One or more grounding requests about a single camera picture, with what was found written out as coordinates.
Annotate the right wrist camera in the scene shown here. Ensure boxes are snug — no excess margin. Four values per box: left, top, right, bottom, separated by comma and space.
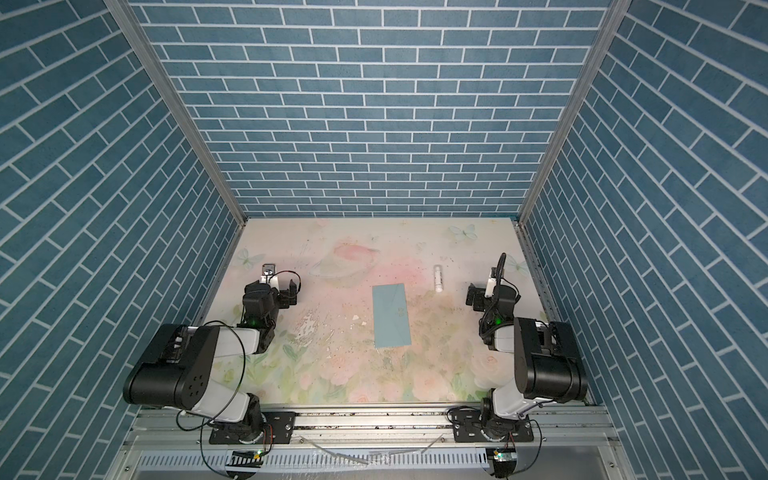
484, 267, 499, 298

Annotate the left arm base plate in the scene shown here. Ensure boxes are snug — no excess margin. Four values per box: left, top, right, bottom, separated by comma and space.
209, 411, 297, 446

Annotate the white glue stick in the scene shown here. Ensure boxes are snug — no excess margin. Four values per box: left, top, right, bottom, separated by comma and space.
433, 265, 444, 293

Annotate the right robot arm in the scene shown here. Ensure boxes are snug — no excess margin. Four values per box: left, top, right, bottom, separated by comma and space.
466, 284, 588, 440

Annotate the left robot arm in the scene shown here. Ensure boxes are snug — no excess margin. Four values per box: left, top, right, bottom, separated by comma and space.
123, 272, 301, 425

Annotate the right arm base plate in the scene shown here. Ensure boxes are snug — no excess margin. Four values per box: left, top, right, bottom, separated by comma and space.
445, 406, 534, 443

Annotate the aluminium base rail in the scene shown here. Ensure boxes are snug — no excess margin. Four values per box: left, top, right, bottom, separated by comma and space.
125, 404, 619, 451

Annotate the teal envelope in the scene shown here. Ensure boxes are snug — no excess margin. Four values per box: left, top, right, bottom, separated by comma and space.
372, 284, 412, 349

